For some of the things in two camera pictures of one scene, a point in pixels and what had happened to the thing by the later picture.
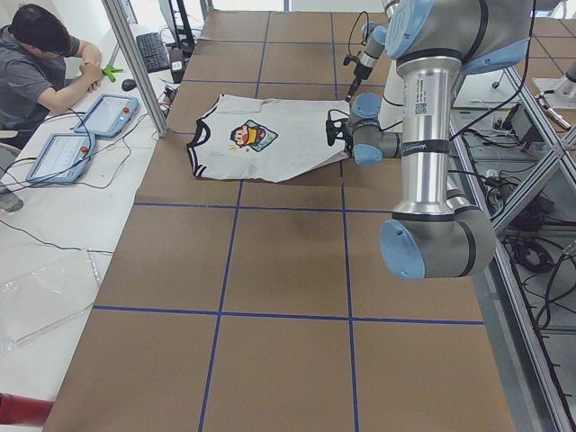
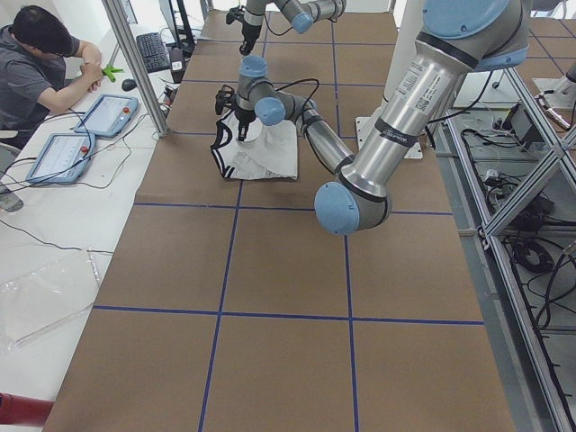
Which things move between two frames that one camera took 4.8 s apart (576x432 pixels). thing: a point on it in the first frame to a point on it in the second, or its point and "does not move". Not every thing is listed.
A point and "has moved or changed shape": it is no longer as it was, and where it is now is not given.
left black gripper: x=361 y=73 to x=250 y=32
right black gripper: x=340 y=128 to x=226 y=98
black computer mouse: x=129 y=85 does not move
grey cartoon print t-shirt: x=261 y=139 has moved or changed shape
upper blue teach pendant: x=108 y=116 does not move
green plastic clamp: x=109 y=69 does not move
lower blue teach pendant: x=63 y=157 does not move
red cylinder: x=22 y=409 does not move
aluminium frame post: x=114 y=8 does not move
